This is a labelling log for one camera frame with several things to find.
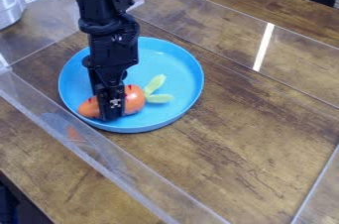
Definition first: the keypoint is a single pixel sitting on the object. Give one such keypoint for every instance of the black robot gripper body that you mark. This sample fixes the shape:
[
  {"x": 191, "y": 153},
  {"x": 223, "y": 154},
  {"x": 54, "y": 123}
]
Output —
[{"x": 112, "y": 53}]

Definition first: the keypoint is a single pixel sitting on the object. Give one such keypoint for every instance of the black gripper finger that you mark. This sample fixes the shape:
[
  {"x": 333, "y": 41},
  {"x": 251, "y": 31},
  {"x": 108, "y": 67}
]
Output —
[{"x": 110, "y": 101}]

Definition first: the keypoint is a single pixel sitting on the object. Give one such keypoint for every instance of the orange toy carrot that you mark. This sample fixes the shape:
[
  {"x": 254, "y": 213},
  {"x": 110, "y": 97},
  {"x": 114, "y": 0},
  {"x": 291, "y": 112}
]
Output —
[{"x": 135, "y": 98}]

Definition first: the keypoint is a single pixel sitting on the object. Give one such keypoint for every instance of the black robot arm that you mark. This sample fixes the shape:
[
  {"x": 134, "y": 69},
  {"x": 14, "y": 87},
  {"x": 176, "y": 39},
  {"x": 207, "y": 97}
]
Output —
[{"x": 100, "y": 17}]

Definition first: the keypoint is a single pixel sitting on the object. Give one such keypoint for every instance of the round blue tray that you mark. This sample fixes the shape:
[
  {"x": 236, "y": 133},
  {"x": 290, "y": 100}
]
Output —
[{"x": 160, "y": 57}]

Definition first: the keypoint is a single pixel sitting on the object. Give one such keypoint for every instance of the clear acrylic enclosure wall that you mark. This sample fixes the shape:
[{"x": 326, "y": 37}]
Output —
[{"x": 250, "y": 158}]

